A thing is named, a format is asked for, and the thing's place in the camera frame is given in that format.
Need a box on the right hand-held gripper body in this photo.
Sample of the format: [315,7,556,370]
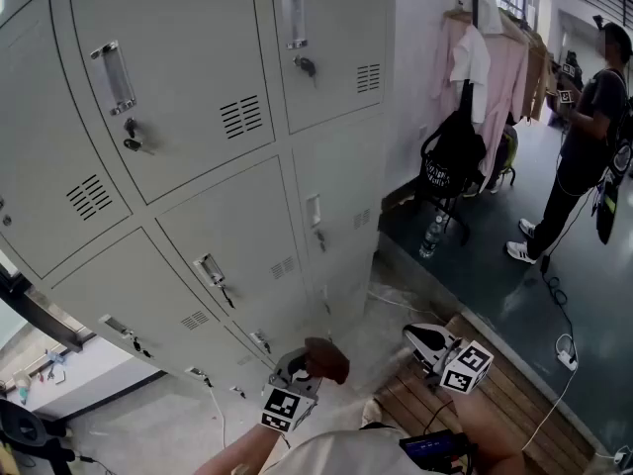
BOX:
[425,337,495,395]

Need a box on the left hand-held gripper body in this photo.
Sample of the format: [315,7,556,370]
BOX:
[260,361,325,433]

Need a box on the brown cleaning cloth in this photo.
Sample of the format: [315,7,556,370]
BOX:
[302,336,351,386]

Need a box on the grey metal locker door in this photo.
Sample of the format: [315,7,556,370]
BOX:
[269,0,390,136]

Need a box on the person's left forearm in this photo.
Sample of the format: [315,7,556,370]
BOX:
[194,421,288,475]

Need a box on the person's right forearm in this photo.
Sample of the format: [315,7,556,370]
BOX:
[452,388,525,475]

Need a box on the wooden slatted platform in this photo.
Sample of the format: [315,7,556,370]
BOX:
[373,314,597,475]

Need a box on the person's white t-shirt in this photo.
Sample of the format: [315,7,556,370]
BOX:
[261,426,436,475]

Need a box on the clear plastic water bottle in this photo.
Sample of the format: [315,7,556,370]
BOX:
[418,213,446,260]

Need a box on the black device with blue screen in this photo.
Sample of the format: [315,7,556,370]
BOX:
[399,429,479,474]

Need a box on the white power strip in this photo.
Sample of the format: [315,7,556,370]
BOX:
[556,333,580,371]

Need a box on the black metal chair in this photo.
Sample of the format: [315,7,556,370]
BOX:
[413,126,472,246]

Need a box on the grey metal locker unit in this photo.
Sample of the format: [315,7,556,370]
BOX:
[0,0,397,400]

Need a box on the black printed tote bag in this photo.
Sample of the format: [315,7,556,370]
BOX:
[419,111,489,200]

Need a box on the yellow-green backpack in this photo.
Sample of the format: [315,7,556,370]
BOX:
[497,125,520,187]

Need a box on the black steel beam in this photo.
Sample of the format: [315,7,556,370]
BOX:
[0,264,84,355]

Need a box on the pink hanging garment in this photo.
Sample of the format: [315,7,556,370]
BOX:
[428,15,531,192]

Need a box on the dark metal stand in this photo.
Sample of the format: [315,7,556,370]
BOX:
[0,397,75,475]

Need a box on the white hanging shirt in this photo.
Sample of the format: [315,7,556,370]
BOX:
[449,27,492,124]

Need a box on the metal key bunch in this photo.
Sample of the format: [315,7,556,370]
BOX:
[122,118,157,156]
[292,54,317,88]

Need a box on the beige hanging garment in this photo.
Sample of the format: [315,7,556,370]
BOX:
[521,27,559,123]

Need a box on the off-white hanging jacket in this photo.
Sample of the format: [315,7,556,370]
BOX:
[457,0,504,35]

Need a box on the white floor cable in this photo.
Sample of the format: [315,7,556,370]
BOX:
[521,366,580,452]
[208,387,228,449]
[365,289,449,324]

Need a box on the thin black device cable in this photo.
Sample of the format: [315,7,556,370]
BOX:
[423,399,459,437]

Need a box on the black floor cable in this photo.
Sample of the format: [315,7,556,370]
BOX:
[540,253,578,360]

